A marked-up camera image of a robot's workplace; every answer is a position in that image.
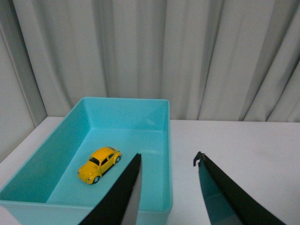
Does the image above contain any turquoise plastic storage box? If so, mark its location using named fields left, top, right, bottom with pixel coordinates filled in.
left=0, top=97, right=173, bottom=225

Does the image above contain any grey pleated curtain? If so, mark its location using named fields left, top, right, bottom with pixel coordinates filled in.
left=0, top=0, right=300, bottom=159

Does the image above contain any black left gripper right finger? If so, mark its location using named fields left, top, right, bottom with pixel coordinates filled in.
left=193, top=152, right=284, bottom=225

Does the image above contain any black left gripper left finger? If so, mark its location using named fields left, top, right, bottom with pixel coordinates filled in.
left=80, top=153, right=142, bottom=225

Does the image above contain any yellow beetle toy car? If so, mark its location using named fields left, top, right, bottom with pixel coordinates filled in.
left=77, top=147, right=122, bottom=185

